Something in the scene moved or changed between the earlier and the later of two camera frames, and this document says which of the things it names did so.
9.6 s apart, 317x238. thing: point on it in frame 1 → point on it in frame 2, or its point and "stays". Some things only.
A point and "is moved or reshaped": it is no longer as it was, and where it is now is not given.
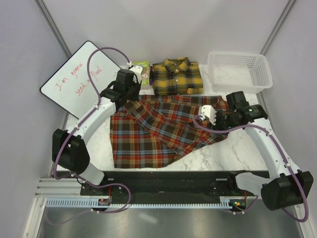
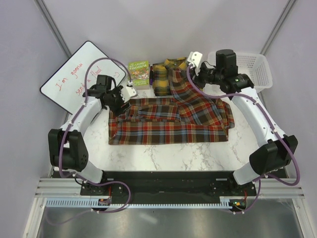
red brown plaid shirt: (154, 131) is moved or reshaped
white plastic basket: (239, 72) stays
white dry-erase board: (68, 87) stays
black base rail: (170, 187) stays
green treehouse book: (145, 72) stays
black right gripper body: (225, 122) → (204, 75)
